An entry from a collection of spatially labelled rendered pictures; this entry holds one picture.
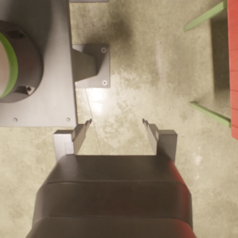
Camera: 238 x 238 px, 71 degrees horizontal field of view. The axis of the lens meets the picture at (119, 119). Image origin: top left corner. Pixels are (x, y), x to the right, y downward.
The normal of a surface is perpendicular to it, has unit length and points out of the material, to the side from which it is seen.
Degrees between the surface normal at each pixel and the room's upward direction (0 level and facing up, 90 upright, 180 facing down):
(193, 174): 0
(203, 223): 0
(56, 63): 0
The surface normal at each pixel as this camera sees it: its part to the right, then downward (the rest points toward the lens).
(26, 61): 0.96, 0.06
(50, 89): 0.00, 0.29
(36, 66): 0.88, 0.22
